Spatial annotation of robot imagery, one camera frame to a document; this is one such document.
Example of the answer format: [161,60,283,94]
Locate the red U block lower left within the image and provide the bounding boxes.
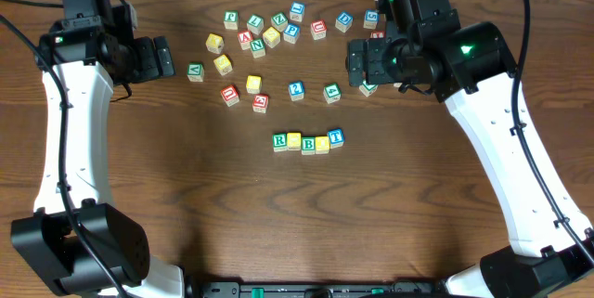
[220,85,240,107]

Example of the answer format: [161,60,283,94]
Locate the red A letter block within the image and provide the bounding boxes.
[238,30,253,50]

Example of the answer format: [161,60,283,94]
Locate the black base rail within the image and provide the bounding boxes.
[184,276,451,298]

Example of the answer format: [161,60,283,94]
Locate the red u block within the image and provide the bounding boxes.
[220,85,240,107]
[310,19,328,40]

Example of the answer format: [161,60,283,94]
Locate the green 4 number block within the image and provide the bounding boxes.
[323,83,342,104]

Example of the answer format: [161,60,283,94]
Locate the yellow O letter block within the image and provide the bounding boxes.
[287,132,302,150]

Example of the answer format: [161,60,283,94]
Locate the green R letter block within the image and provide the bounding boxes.
[272,133,288,152]

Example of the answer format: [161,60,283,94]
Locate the green B letter block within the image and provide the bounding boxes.
[301,136,316,155]

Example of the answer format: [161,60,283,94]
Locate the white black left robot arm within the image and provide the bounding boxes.
[10,6,192,297]

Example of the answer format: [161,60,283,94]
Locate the green V letter block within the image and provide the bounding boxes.
[187,62,204,82]

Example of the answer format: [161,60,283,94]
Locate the blue P letter block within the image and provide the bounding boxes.
[283,23,301,44]

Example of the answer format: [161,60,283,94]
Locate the green Z letter block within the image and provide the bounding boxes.
[271,12,289,32]

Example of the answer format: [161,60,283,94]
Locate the blue D letter block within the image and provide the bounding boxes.
[335,11,354,33]

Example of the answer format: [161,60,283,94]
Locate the green N letter block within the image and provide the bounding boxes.
[250,39,265,58]

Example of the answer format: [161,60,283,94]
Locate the blue 5 number block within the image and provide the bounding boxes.
[363,9,380,30]

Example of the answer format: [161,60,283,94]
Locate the red U block upper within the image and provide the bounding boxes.
[310,19,328,40]

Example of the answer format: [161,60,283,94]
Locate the green J letter block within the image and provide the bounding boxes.
[359,84,378,97]

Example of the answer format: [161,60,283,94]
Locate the blue 2 number block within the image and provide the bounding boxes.
[288,81,304,101]

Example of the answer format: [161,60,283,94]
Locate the red I letter block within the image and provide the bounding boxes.
[370,31,385,39]

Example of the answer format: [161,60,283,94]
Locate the red E letter block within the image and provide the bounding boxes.
[252,94,269,113]

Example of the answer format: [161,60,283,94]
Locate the yellow C letter block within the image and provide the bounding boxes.
[246,75,262,95]

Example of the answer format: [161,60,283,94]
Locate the blue T letter block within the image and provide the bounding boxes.
[327,128,344,149]

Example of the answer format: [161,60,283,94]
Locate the yellow S letter block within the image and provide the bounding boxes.
[213,55,233,76]

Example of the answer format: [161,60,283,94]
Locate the blue top letter block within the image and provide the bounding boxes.
[290,2,305,22]

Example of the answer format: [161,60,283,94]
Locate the green L letter block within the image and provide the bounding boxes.
[247,14,265,35]

